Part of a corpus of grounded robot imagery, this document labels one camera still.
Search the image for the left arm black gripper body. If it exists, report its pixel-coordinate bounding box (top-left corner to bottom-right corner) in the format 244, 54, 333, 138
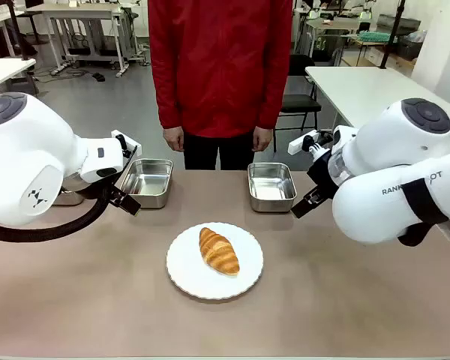
103, 178, 125, 206

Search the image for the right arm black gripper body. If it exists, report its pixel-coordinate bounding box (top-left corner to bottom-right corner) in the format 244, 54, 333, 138
306, 149, 341, 200

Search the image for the golden croissant bread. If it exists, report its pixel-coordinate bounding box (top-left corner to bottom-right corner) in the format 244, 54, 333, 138
198, 226, 241, 278

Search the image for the person left forearm red sleeve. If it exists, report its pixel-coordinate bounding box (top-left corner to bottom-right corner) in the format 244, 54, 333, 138
252, 63, 292, 131

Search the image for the person right forearm red sleeve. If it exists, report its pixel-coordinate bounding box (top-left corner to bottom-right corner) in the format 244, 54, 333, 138
149, 63, 185, 131

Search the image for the stainless steel container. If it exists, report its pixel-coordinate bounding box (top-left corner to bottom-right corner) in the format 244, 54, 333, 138
247, 162, 299, 213
118, 157, 174, 209

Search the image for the person left hand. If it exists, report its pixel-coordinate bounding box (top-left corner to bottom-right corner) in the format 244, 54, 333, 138
251, 124, 275, 153

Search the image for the person right hand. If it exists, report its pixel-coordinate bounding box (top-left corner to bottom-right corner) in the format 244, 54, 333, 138
161, 124, 186, 153

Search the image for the black folding chair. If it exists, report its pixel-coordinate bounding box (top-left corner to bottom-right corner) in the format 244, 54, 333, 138
274, 53, 323, 153

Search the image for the white scalloped plate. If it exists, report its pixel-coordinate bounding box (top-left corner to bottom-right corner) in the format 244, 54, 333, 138
166, 222, 265, 301

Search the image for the large white side table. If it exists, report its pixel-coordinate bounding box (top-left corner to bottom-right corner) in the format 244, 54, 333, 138
304, 64, 450, 133

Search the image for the white power strip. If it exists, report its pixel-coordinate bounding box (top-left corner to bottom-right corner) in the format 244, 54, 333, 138
49, 61, 71, 77

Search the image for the green rack tray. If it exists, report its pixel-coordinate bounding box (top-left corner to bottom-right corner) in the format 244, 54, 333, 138
358, 30, 392, 44

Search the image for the person in red jacket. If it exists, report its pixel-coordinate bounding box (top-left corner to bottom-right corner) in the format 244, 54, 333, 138
147, 0, 294, 172

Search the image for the background grey work table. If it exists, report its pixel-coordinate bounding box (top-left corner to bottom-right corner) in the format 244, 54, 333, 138
304, 16, 362, 58

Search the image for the grey storage bin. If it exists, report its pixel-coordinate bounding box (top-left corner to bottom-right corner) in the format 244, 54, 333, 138
396, 31, 425, 62

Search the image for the small white side table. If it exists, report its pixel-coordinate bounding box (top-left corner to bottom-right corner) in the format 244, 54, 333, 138
0, 57, 38, 97

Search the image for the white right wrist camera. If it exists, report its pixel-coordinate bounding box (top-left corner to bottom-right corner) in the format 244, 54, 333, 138
287, 128, 320, 155

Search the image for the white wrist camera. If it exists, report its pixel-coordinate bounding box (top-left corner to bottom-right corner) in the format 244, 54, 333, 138
287, 128, 320, 155
110, 129, 143, 159

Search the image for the black left arm cable sleeve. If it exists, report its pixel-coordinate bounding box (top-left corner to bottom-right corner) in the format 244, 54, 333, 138
0, 178, 116, 243

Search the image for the black arm cable sleeve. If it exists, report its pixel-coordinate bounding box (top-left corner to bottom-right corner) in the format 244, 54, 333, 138
0, 178, 116, 243
396, 178, 450, 248

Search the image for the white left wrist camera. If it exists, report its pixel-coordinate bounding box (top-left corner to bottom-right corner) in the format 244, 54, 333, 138
110, 129, 143, 159

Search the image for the black right arm cable sleeve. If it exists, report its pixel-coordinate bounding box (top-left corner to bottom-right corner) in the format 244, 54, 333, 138
396, 178, 450, 248

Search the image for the white frame workbench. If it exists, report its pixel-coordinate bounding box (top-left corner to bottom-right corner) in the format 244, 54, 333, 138
25, 1, 137, 78

